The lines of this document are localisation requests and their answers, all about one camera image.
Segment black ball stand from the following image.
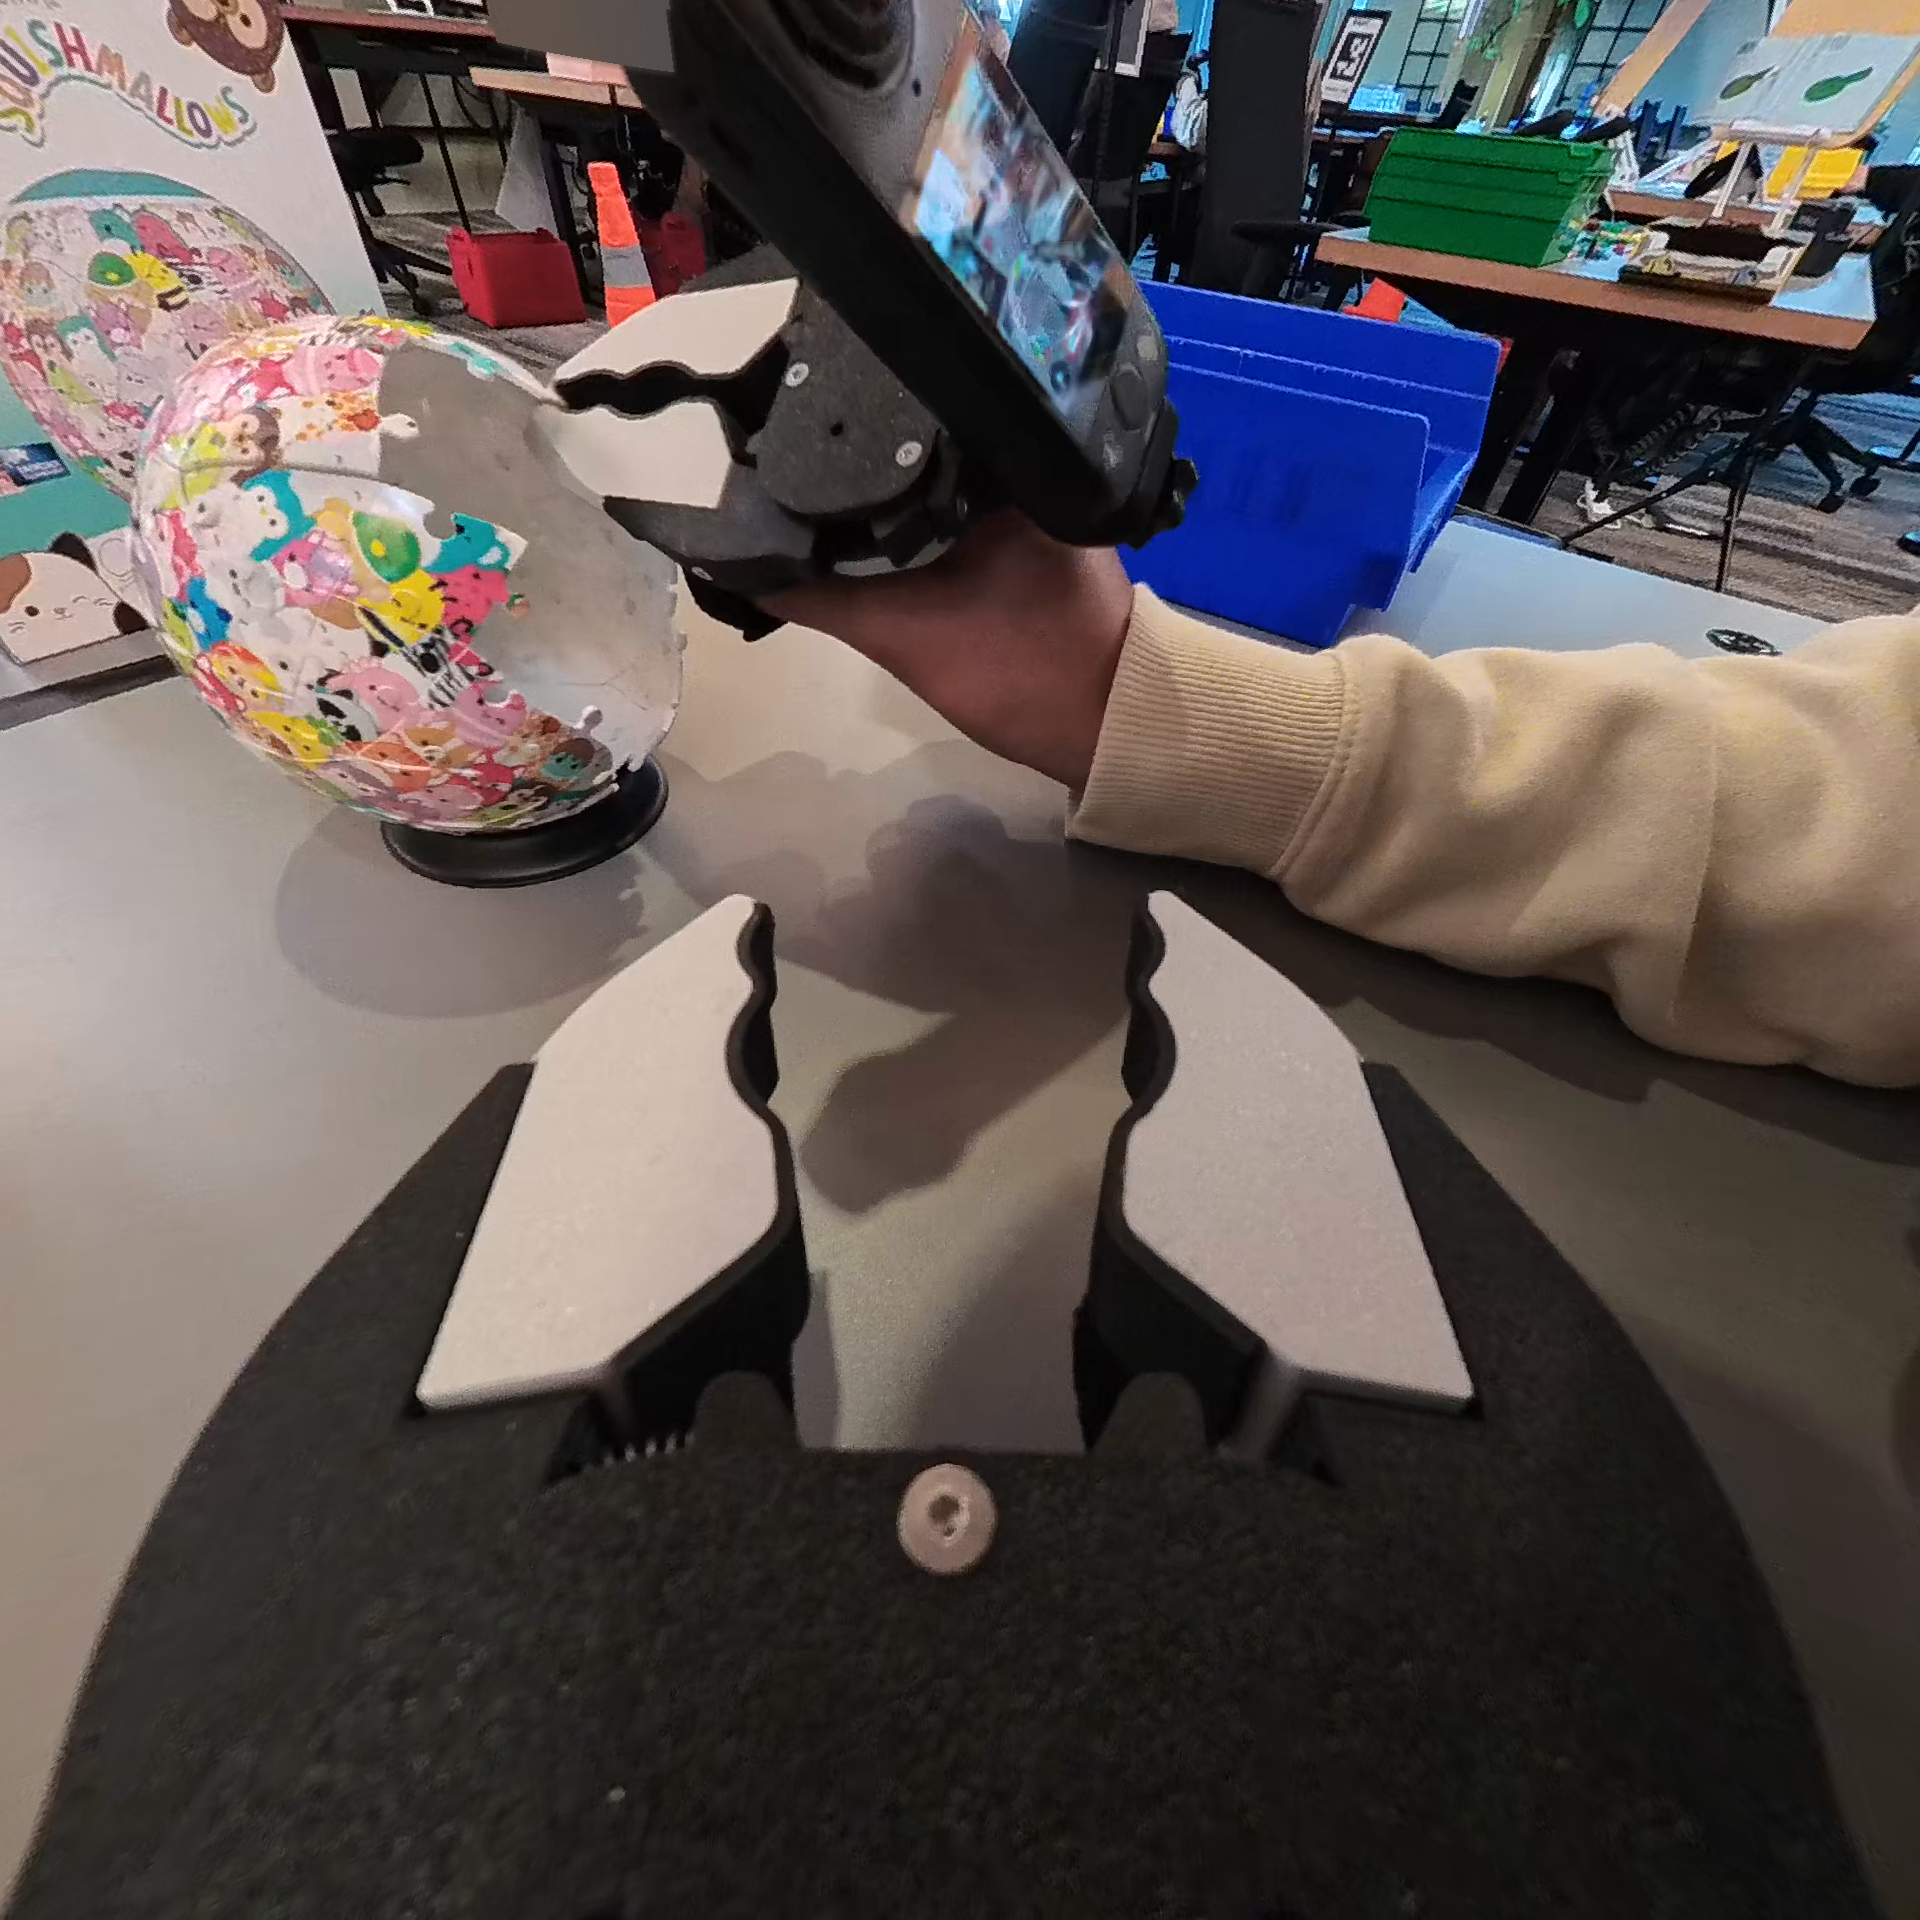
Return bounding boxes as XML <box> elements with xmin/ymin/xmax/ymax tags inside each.
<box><xmin>378</xmin><ymin>749</ymin><xmax>671</xmax><ymax>888</ymax></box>

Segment person's right hand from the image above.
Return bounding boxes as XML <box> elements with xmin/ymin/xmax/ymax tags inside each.
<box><xmin>756</xmin><ymin>517</ymin><xmax>1135</xmax><ymax>788</ymax></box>

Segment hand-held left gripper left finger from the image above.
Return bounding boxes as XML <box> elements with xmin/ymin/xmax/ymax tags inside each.
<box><xmin>410</xmin><ymin>893</ymin><xmax>813</xmax><ymax>1449</ymax></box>

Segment blue plastic bin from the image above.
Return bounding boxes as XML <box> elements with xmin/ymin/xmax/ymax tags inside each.
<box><xmin>1117</xmin><ymin>276</ymin><xmax>1503</xmax><ymax>649</ymax></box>

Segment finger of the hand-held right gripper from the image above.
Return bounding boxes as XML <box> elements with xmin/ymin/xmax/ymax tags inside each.
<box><xmin>550</xmin><ymin>274</ymin><xmax>806</xmax><ymax>422</ymax></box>
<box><xmin>532</xmin><ymin>393</ymin><xmax>752</xmax><ymax>518</ymax></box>

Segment puzzle box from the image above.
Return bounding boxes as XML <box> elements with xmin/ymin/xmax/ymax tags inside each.
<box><xmin>0</xmin><ymin>0</ymin><xmax>388</xmax><ymax>676</ymax></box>

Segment colourful puzzle ball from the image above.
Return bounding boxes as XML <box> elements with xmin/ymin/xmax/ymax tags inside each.
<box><xmin>132</xmin><ymin>310</ymin><xmax>684</xmax><ymax>834</ymax></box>

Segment orange traffic cone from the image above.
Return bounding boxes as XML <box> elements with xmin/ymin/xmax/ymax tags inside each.
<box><xmin>585</xmin><ymin>159</ymin><xmax>663</xmax><ymax>328</ymax></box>

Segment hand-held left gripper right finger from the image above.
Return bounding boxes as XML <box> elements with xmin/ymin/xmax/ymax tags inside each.
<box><xmin>1074</xmin><ymin>890</ymin><xmax>1479</xmax><ymax>1460</ymax></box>

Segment wooden table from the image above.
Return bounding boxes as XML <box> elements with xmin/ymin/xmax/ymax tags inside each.
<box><xmin>1311</xmin><ymin>223</ymin><xmax>1880</xmax><ymax>594</ymax></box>

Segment green plastic crate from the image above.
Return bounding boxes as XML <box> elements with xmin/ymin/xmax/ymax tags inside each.
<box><xmin>1364</xmin><ymin>128</ymin><xmax>1614</xmax><ymax>270</ymax></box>

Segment tall black panel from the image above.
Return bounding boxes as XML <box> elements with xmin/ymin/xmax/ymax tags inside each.
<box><xmin>1199</xmin><ymin>0</ymin><xmax>1326</xmax><ymax>294</ymax></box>

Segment person's right forearm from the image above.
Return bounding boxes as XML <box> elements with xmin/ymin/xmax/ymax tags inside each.
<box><xmin>1066</xmin><ymin>582</ymin><xmax>1920</xmax><ymax>1088</ymax></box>

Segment wooden display stand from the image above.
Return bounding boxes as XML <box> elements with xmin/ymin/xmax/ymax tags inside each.
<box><xmin>1610</xmin><ymin>0</ymin><xmax>1906</xmax><ymax>294</ymax></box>

